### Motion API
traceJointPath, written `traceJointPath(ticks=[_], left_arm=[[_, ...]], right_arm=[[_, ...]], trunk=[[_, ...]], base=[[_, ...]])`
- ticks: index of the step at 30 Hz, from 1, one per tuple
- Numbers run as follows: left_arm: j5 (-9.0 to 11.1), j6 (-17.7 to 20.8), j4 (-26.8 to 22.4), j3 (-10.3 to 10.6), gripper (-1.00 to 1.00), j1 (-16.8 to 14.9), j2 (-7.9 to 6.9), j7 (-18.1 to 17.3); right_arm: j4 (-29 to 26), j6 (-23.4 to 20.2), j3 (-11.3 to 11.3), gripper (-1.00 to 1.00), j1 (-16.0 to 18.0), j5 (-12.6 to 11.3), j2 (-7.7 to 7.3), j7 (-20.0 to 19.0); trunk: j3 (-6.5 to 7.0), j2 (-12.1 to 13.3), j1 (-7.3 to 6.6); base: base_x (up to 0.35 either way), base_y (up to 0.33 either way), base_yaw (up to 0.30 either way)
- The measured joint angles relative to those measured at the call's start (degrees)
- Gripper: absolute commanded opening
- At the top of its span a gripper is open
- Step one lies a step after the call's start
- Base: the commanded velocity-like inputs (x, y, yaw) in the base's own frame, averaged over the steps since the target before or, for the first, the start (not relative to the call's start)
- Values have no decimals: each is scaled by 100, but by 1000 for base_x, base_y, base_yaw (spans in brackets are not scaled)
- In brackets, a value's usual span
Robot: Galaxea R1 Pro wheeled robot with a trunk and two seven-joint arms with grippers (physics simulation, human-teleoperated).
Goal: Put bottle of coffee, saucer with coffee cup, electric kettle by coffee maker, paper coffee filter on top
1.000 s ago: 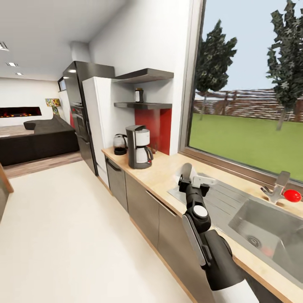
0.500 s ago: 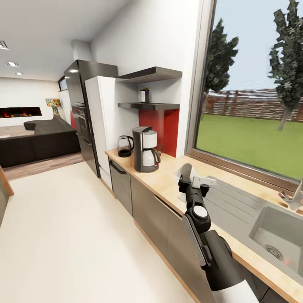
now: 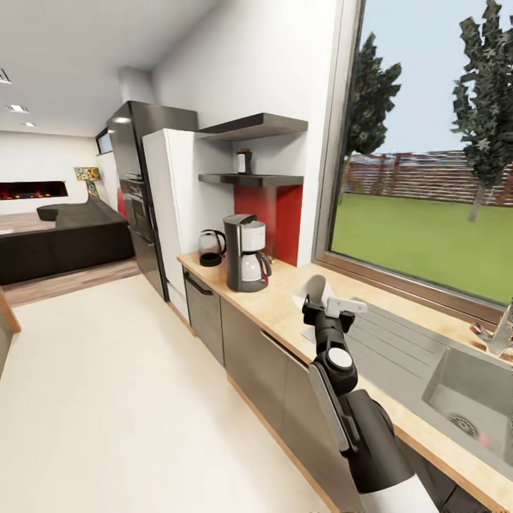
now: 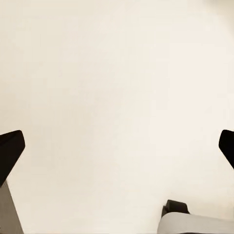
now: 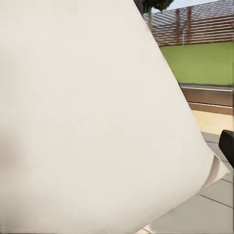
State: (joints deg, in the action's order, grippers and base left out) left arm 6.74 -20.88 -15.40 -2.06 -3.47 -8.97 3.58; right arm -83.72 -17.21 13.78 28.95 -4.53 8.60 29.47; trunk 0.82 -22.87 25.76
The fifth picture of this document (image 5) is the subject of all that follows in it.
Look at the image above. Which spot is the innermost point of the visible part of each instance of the paper coffee filter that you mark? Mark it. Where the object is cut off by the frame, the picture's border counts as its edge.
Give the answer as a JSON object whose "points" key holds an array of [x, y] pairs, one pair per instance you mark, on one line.
{"points": [[96, 135]]}

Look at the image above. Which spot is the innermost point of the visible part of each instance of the drop in sink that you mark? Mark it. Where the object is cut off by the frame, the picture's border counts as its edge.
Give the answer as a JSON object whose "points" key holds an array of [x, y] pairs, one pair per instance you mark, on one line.
{"points": [[211, 211]]}

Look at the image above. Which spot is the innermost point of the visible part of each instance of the fixed window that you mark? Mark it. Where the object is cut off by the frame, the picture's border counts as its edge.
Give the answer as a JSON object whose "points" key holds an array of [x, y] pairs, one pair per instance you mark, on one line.
{"points": [[196, 38]]}

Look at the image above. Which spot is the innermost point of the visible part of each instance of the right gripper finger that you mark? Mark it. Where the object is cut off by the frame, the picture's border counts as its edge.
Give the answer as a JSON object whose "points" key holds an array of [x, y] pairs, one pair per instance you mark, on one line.
{"points": [[226, 145]]}

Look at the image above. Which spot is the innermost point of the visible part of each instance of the countertop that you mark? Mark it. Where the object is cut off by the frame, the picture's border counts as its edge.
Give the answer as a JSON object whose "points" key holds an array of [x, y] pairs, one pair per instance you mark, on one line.
{"points": [[210, 123]]}

